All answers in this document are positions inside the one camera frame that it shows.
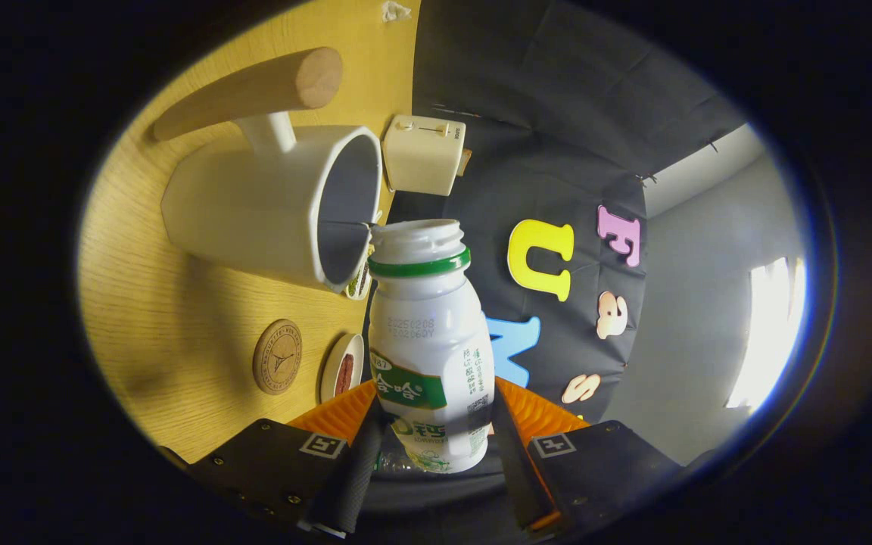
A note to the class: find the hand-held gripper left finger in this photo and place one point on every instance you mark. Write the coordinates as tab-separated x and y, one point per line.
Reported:
349	484

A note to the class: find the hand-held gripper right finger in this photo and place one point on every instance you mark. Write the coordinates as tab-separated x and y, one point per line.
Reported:
519	477

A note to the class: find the round cork coaster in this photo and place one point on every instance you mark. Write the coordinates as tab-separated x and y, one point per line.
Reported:
277	357

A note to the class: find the white juice bottle green label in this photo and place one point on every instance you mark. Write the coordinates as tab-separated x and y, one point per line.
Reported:
428	341

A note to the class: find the red sausage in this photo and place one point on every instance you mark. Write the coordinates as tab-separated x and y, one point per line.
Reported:
345	375

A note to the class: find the white round plate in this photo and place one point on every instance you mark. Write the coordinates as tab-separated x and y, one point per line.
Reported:
328	371

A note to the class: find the white divided dish with beans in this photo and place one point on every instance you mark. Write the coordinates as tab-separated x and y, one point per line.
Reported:
360	284

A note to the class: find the wooden table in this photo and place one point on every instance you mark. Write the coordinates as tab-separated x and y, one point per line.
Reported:
148	303

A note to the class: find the toast slice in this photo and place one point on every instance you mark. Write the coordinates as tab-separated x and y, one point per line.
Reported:
465	162

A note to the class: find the white toaster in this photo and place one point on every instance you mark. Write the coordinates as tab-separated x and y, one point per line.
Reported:
421	159

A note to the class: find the black backdrop cloth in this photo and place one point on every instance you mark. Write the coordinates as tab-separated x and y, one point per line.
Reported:
542	113

